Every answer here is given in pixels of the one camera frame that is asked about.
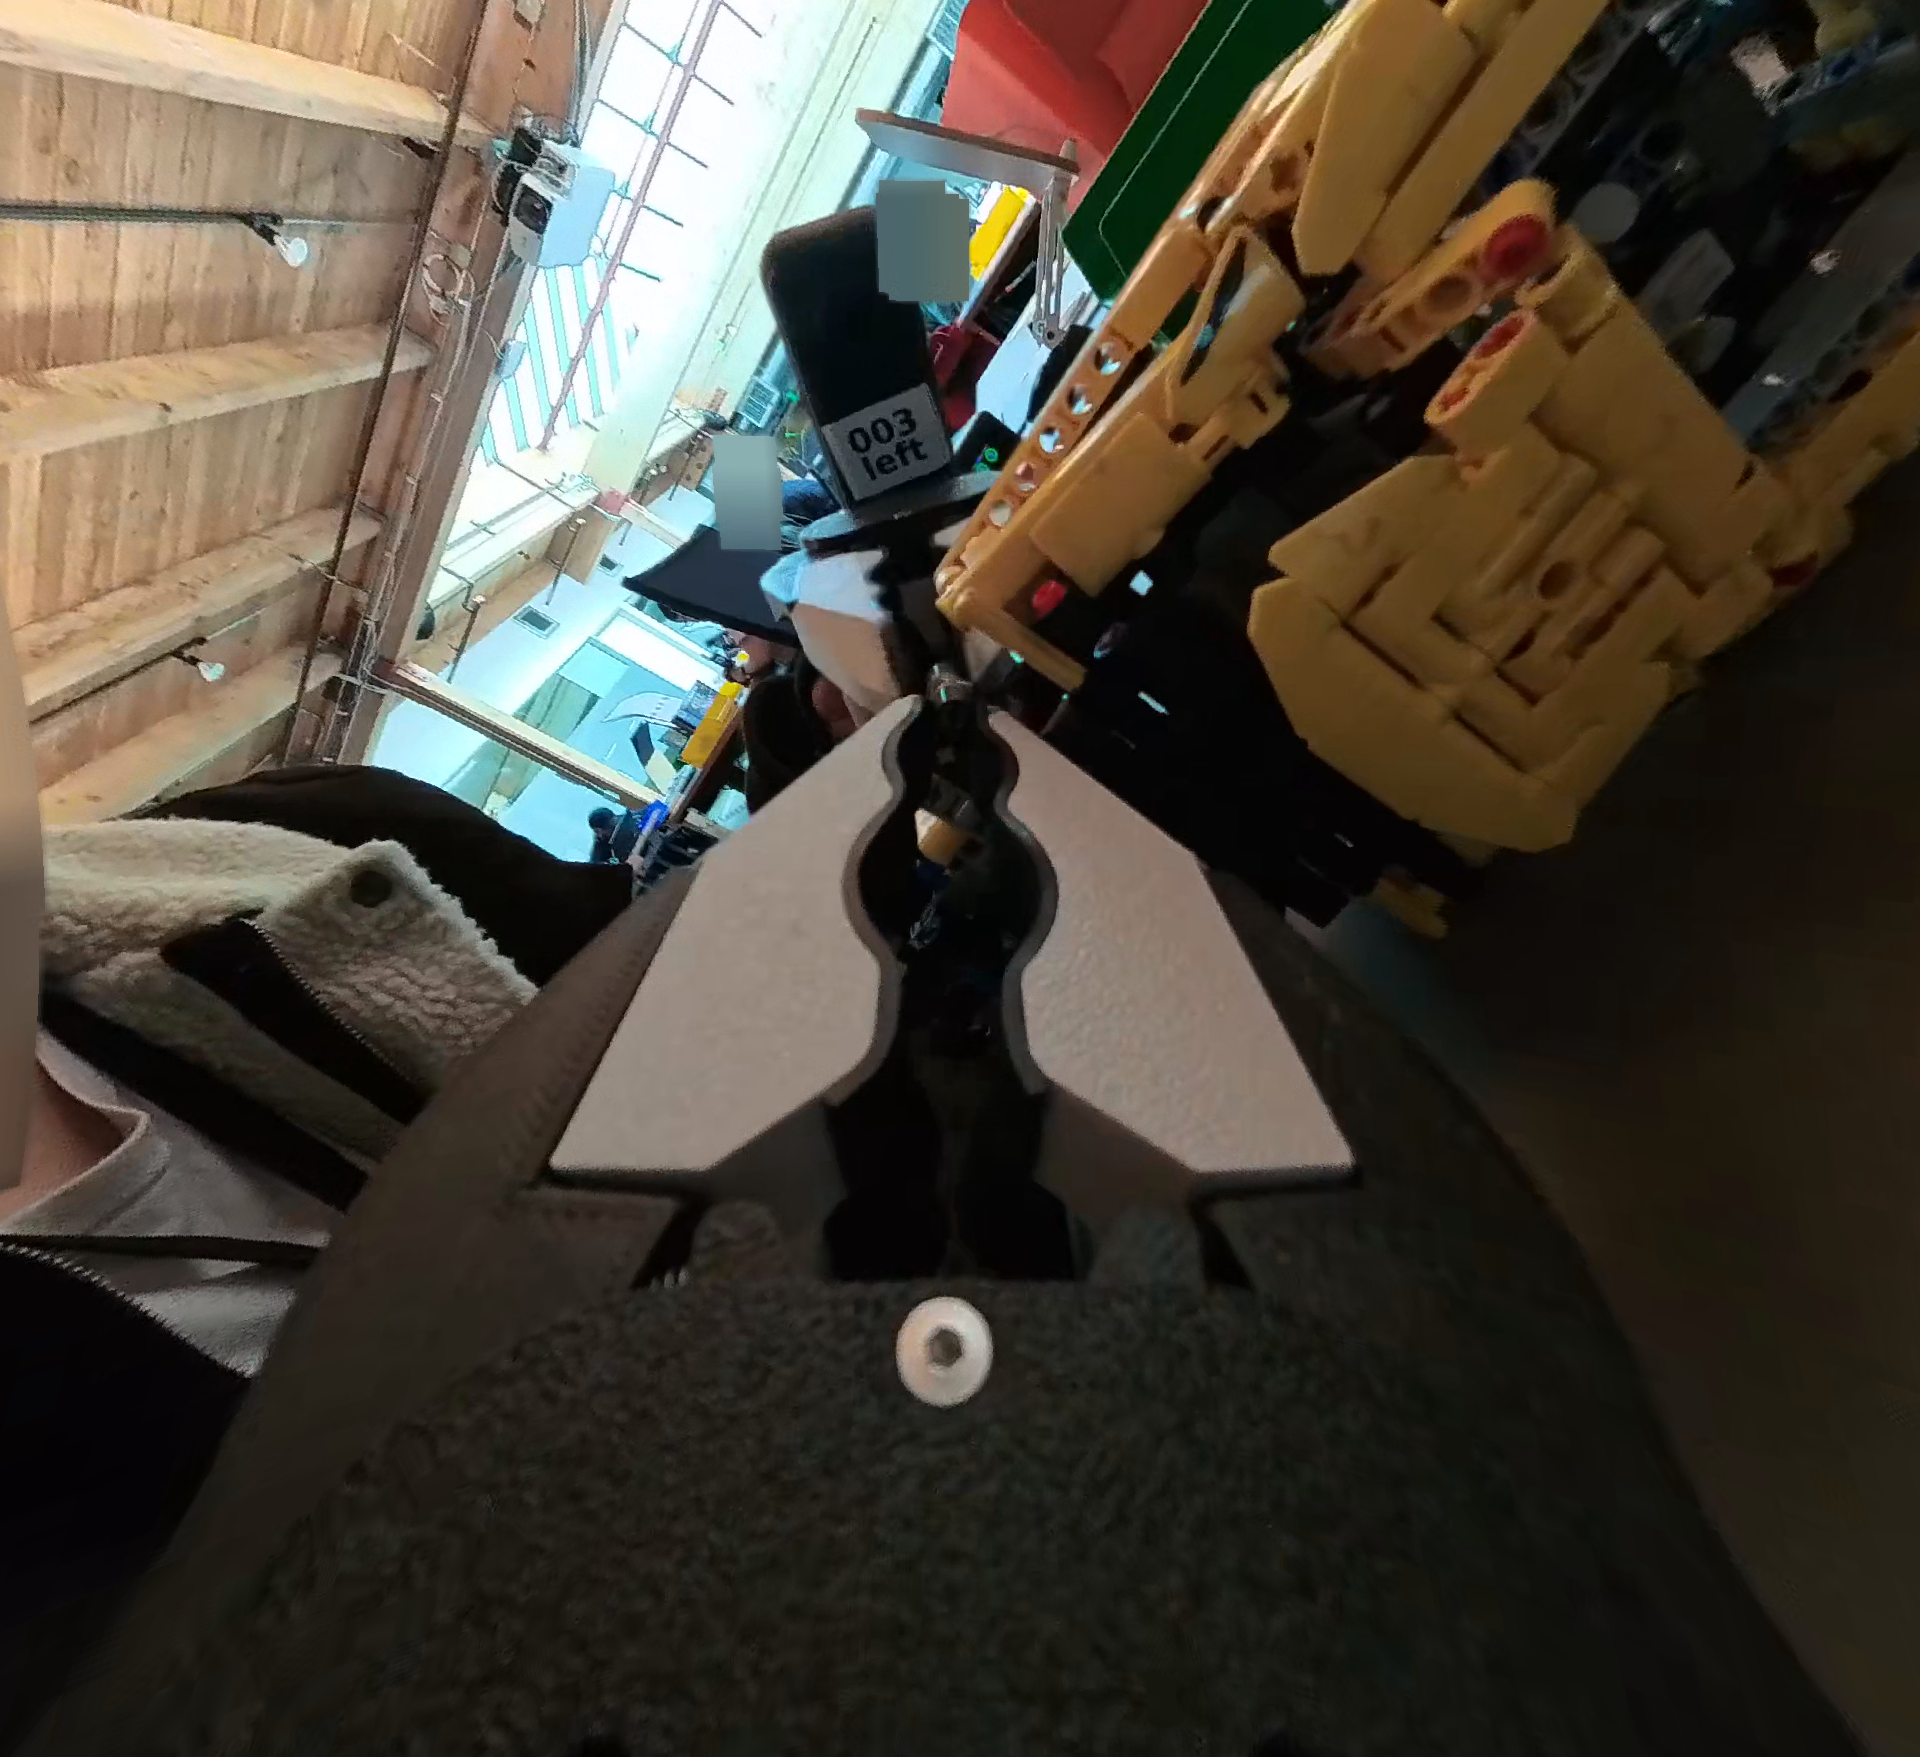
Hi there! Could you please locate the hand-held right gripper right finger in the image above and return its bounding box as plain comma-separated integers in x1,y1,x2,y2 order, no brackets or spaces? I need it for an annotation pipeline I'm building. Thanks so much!
984,706,1358,1252

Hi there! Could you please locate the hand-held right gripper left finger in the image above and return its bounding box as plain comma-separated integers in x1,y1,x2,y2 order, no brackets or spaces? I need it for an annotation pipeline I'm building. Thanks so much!
545,697,924,1244

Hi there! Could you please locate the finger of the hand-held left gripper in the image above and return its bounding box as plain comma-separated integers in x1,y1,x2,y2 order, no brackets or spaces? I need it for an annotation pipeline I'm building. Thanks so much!
790,550,905,726

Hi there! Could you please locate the grey black brick chassis module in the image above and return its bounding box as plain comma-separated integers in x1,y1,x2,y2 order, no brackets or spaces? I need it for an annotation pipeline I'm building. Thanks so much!
898,659,1003,956

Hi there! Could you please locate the yellow toy brick car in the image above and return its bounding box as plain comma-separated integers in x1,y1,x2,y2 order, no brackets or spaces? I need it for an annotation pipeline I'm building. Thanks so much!
933,0,1920,941

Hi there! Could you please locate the grey desk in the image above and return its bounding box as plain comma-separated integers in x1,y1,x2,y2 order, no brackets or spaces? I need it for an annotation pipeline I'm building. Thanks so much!
1199,438,1920,1757

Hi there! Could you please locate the white ceiling unit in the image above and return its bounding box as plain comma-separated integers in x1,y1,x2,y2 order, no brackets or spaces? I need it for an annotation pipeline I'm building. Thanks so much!
497,129,618,274

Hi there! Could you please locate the green plastic bin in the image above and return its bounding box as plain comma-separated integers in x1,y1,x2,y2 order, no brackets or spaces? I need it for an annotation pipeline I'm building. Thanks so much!
1062,0,1464,305

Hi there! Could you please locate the person's white shirt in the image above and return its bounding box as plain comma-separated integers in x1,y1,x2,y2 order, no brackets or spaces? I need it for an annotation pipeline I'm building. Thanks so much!
0,1037,354,1377

